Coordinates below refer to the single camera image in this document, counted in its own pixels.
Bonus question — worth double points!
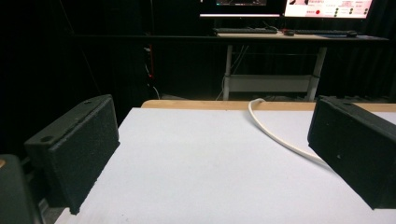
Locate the desk with white legs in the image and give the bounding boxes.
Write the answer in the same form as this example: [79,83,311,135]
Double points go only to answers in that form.
[214,31,390,102]

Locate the white table mat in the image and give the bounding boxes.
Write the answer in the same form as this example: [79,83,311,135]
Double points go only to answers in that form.
[54,107,396,224]

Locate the white cable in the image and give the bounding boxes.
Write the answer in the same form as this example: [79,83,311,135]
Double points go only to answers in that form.
[247,97,328,166]

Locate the black keyboard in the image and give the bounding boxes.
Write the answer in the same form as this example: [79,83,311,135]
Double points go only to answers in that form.
[212,27,278,35]
[293,29,351,35]

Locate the bright computer monitor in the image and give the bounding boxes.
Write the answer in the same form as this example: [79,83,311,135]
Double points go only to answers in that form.
[283,0,374,20]

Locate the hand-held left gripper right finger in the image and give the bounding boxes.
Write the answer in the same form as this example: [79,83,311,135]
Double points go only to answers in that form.
[306,95,396,210]

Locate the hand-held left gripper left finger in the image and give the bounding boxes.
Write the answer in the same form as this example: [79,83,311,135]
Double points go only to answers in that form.
[23,93,120,216]

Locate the hanging cables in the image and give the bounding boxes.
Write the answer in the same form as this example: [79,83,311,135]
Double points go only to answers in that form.
[142,46,162,100]

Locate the dark computer monitor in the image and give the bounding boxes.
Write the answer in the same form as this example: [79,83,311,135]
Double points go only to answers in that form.
[199,0,282,19]

